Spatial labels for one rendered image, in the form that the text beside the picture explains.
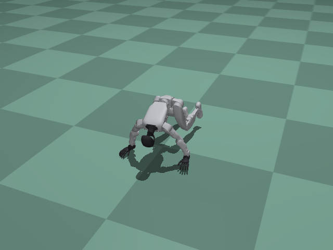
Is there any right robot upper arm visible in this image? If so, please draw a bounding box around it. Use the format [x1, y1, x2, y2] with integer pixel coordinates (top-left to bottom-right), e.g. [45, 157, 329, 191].
[131, 119, 143, 137]

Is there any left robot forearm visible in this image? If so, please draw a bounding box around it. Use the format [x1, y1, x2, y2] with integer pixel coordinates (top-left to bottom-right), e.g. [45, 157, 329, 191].
[177, 140, 190, 156]

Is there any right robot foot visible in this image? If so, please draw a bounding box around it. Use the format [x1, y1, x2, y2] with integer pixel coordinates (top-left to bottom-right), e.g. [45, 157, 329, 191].
[183, 106, 189, 118]

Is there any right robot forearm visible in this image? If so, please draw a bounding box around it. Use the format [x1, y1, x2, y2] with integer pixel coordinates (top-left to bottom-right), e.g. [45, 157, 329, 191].
[129, 131, 136, 146]

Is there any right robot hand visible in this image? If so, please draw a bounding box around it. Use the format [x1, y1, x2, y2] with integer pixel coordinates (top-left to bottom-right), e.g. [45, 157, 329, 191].
[119, 145, 135, 158]

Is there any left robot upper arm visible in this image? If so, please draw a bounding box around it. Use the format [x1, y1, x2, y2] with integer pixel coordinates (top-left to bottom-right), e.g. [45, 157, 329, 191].
[162, 122, 184, 144]

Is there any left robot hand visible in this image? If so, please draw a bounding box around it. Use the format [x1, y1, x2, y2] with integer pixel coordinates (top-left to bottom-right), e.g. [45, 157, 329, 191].
[178, 155, 190, 170]

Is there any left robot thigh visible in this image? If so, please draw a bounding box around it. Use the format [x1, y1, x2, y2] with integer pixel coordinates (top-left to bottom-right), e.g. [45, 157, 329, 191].
[172, 98, 188, 130]

